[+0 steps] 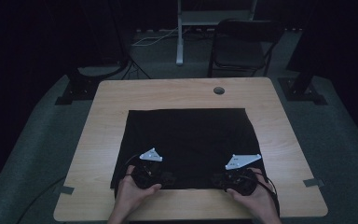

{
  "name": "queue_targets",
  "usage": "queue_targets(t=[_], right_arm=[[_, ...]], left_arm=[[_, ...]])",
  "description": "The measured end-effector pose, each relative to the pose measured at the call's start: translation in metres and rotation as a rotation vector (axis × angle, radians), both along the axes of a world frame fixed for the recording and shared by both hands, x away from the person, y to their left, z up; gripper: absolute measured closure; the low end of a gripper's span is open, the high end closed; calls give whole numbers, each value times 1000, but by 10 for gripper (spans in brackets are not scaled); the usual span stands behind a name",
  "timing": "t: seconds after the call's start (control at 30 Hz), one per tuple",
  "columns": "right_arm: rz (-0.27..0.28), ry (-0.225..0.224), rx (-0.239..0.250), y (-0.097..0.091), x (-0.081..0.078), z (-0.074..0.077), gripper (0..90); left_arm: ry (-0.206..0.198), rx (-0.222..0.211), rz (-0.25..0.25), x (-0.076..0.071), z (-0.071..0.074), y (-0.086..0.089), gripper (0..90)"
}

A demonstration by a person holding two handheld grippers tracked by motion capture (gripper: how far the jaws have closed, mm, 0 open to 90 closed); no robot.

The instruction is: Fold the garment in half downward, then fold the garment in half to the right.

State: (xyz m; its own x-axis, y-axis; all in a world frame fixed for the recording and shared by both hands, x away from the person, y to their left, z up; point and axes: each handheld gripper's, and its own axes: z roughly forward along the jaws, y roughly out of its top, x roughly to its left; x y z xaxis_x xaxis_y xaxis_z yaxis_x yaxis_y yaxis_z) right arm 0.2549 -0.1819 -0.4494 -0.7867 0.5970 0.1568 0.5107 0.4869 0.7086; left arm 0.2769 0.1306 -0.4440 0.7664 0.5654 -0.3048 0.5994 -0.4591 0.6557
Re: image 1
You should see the black long-sleeved printed shirt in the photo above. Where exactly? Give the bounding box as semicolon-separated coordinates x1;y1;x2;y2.
110;107;267;190

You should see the grey metal desk frame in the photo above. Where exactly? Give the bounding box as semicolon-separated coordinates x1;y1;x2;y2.
175;0;259;66

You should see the black stand base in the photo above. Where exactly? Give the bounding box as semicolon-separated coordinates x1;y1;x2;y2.
54;59;130;105
278;62;329;105

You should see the person's right hand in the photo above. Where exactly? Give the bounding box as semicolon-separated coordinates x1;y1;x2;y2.
227;167;279;218

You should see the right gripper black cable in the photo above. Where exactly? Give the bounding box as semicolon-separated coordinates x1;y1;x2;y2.
255;172;281;218

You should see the person's left hand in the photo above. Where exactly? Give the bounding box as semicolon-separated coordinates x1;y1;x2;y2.
115;164;162;216

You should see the white floor cable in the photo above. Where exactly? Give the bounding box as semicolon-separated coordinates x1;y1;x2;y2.
131;27;181;48

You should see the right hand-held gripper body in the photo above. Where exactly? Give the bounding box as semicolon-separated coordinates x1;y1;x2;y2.
223;153;263;197

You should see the black floor cable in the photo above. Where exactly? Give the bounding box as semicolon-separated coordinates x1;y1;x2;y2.
120;58;152;80
17;175;68;224

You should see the black folding chair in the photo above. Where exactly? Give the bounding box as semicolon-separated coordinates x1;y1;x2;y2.
207;18;285;78

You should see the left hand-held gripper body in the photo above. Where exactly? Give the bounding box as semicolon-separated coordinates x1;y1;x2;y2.
131;147;166;190

